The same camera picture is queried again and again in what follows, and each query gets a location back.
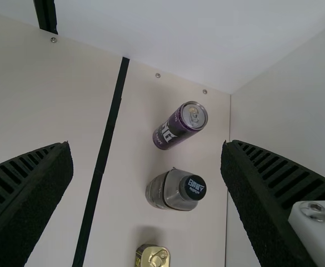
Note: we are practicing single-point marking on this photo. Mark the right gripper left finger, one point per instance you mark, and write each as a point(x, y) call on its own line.
point(26, 194)

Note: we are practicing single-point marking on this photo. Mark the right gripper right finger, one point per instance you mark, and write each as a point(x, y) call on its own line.
point(267, 200)

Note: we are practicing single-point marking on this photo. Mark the dark coffee bottle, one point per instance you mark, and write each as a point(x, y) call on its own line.
point(173, 192)

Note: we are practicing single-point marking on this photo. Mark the purple can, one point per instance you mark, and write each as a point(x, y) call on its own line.
point(173, 130)

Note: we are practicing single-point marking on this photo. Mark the rectangular gold tin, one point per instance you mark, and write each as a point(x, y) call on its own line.
point(151, 256)

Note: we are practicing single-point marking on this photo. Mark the black strip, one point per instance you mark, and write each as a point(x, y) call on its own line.
point(104, 155)

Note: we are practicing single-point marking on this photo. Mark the black post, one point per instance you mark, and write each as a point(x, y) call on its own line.
point(45, 14)

